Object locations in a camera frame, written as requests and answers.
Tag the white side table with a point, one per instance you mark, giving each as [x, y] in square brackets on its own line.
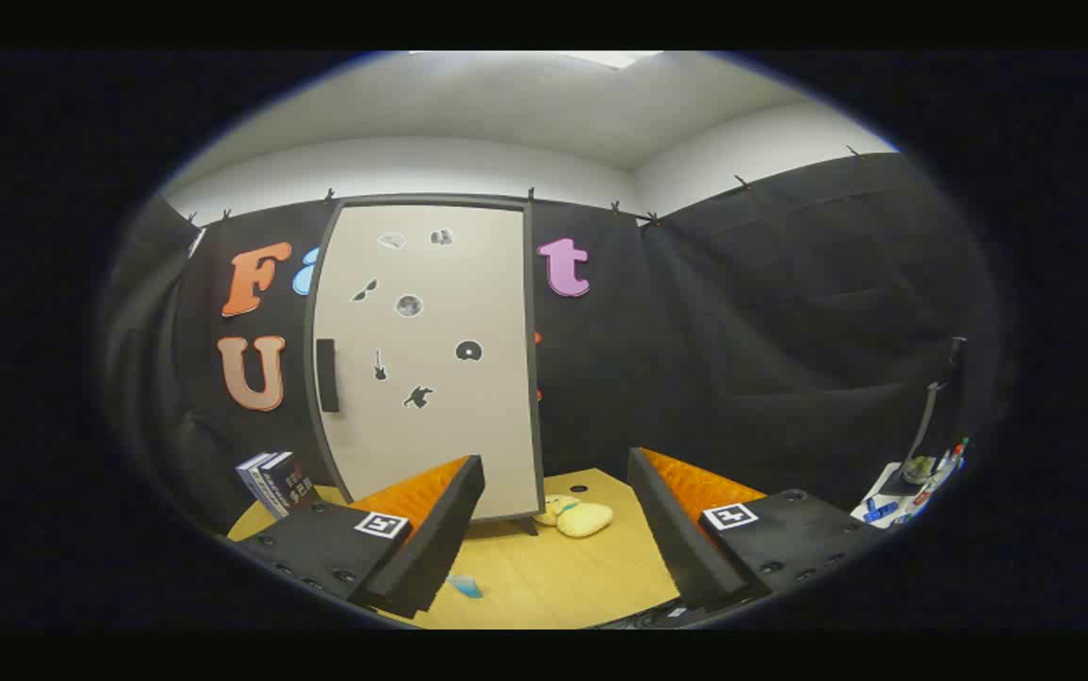
[877, 492]

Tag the ceiling light panel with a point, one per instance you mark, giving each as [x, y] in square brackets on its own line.
[615, 59]

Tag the grey cabinet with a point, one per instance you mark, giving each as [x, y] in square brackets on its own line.
[535, 397]

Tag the black desk stand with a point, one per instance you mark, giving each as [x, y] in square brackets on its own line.
[922, 426]

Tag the small blue object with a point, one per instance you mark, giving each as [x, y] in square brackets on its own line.
[881, 512]

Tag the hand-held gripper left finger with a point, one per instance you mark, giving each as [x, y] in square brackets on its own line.
[445, 530]

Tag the beige cabinet door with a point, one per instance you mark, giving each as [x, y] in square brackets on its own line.
[449, 445]

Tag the black backdrop cloth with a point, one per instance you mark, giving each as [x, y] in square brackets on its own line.
[743, 331]

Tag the red capped bottle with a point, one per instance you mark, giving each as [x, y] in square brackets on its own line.
[953, 459]

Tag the blue gradient tube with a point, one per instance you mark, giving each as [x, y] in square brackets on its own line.
[466, 586]

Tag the yellow plush toy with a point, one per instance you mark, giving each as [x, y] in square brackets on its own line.
[587, 520]

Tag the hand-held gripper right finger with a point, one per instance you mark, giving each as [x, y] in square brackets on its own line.
[672, 534]

